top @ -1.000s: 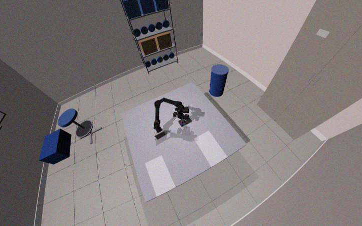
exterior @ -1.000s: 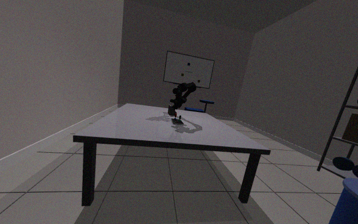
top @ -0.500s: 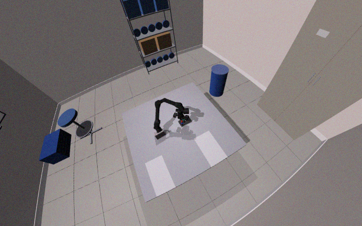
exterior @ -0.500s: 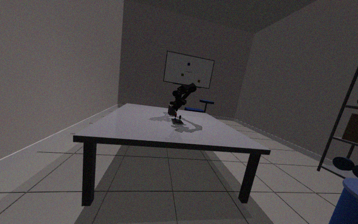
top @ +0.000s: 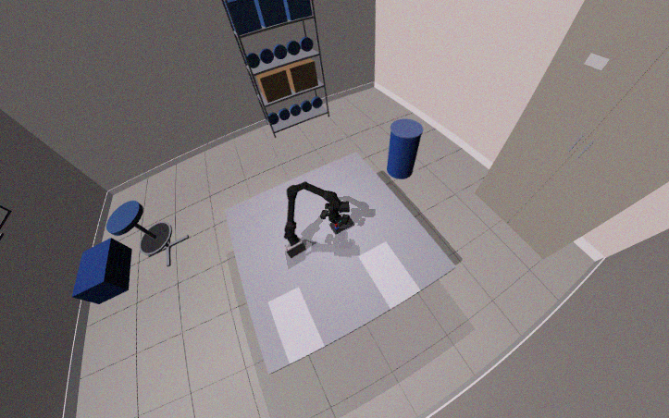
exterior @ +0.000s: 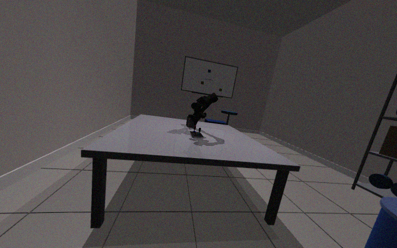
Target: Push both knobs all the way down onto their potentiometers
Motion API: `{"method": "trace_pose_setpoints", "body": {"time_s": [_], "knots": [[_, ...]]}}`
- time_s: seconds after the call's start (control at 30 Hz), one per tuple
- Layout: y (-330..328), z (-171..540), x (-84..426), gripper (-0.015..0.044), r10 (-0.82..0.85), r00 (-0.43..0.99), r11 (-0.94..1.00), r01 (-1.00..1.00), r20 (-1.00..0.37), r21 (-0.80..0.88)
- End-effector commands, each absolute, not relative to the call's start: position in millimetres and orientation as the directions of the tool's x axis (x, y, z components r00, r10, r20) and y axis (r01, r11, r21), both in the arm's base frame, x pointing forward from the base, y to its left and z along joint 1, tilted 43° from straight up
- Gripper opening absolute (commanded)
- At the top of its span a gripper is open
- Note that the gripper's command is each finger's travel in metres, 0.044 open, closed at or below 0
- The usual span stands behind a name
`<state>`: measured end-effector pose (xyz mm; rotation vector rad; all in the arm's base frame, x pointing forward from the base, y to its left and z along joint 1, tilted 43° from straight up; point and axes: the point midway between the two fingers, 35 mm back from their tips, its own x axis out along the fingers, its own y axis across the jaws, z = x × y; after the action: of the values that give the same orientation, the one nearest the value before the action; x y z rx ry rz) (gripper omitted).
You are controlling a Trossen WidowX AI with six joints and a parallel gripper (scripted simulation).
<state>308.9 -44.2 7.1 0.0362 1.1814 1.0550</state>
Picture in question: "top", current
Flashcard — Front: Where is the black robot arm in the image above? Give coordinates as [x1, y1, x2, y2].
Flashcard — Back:
[284, 181, 350, 247]

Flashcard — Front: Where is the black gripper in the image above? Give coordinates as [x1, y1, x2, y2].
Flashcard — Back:
[320, 210, 350, 225]

